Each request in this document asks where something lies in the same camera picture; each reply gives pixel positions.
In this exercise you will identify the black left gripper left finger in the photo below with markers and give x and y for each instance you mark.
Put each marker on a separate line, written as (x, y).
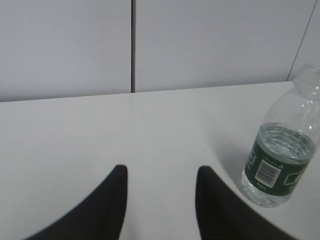
(100, 216)

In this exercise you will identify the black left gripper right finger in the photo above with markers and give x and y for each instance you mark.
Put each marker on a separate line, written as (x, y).
(222, 215)

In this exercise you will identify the clear green-label water bottle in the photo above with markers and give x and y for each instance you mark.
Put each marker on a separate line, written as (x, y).
(286, 141)

